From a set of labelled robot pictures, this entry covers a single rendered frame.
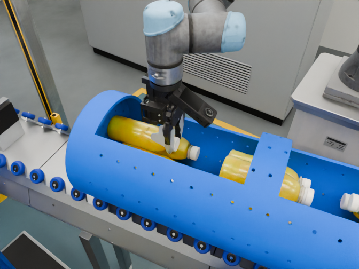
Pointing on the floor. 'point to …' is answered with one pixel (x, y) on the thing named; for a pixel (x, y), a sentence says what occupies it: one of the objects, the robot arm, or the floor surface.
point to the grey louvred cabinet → (248, 104)
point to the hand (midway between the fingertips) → (175, 144)
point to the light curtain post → (34, 57)
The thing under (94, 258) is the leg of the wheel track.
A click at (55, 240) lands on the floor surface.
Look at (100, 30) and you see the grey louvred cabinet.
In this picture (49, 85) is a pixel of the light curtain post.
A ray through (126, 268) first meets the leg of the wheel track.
